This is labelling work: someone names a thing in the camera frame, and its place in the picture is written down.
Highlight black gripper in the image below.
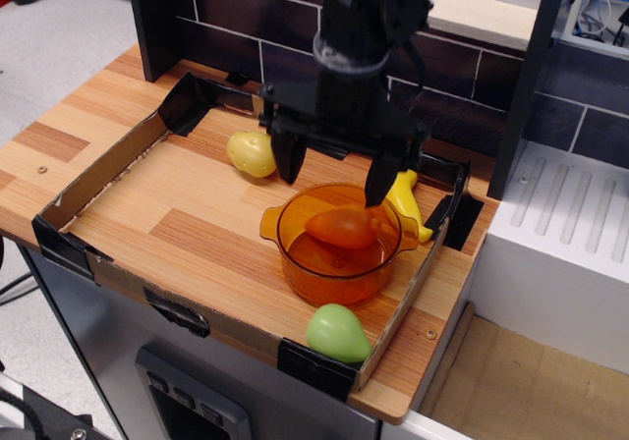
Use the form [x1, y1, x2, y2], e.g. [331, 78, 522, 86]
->
[259, 47, 428, 207]

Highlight orange toy carrot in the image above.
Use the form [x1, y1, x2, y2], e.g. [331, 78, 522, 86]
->
[305, 204, 380, 249]

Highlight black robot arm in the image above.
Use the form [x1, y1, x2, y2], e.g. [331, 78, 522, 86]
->
[259, 0, 432, 206]

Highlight transparent orange plastic pot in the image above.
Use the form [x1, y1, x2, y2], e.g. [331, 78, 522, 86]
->
[259, 183, 419, 306]

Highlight cardboard fence with black tape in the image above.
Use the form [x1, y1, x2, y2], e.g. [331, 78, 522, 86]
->
[32, 74, 488, 400]

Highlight yellow toy banana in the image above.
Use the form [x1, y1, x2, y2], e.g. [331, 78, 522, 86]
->
[386, 170, 433, 244]

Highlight yellow toy potato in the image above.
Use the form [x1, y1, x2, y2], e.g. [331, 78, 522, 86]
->
[227, 131, 276, 178]

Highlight green toy pear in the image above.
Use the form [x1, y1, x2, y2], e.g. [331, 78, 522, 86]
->
[306, 303, 372, 363]

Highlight white toy sink drainboard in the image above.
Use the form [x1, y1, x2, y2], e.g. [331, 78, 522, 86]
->
[471, 142, 628, 373]

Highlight grey toy oven front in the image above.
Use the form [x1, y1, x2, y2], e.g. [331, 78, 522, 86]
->
[136, 348, 254, 440]

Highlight dark upright post right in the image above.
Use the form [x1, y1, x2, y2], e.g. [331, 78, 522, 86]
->
[487, 0, 562, 200]

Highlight dark upright post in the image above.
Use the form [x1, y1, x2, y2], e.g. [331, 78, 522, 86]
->
[131, 0, 192, 83]
[487, 0, 562, 200]

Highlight dark upright post left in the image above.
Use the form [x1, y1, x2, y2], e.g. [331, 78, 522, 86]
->
[131, 0, 192, 83]

